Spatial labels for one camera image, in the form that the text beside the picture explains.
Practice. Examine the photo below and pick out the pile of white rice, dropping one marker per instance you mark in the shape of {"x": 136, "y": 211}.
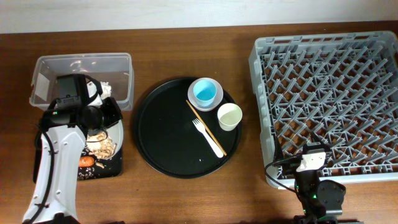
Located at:
{"x": 86, "y": 173}

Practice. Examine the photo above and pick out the round black serving tray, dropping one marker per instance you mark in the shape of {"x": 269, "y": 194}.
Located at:
{"x": 167, "y": 139}

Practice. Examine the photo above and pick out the grey dishwasher rack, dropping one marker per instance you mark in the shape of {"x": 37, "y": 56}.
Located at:
{"x": 343, "y": 87}

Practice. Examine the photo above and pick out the clear plastic bin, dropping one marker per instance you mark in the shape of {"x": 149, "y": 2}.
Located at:
{"x": 113, "y": 68}

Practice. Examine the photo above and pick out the wooden chopstick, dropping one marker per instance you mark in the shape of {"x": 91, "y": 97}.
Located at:
{"x": 207, "y": 129}

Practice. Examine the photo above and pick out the black rectangular tray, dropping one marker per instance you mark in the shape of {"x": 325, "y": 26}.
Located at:
{"x": 107, "y": 168}

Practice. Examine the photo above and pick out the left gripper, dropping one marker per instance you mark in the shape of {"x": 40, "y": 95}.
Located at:
{"x": 109, "y": 103}

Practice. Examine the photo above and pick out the small white bowl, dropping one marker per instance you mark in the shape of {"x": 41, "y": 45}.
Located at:
{"x": 217, "y": 100}

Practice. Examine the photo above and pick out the blue plastic cup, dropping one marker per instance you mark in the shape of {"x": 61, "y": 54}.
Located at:
{"x": 204, "y": 92}

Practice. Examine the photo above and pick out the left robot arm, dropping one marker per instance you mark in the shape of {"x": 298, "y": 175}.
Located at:
{"x": 84, "y": 115}

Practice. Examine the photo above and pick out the white paper cup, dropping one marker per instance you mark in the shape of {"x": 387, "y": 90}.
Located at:
{"x": 229, "y": 115}

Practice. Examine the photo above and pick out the white tissue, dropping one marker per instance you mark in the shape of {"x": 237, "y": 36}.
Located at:
{"x": 106, "y": 90}

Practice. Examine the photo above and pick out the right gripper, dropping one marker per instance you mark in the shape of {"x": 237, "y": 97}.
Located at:
{"x": 278, "y": 155}

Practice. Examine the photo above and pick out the orange carrot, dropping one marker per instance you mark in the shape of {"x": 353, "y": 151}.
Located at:
{"x": 86, "y": 161}

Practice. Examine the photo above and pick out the grey plate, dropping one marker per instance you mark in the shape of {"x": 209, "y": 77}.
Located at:
{"x": 116, "y": 133}

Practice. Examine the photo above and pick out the pile of peanut shells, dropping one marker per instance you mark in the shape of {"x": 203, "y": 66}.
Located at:
{"x": 101, "y": 145}

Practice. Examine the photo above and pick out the white plastic fork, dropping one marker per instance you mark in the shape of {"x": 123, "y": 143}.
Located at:
{"x": 201, "y": 128}

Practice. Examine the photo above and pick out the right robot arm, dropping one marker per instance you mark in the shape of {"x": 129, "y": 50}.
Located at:
{"x": 321, "y": 199}

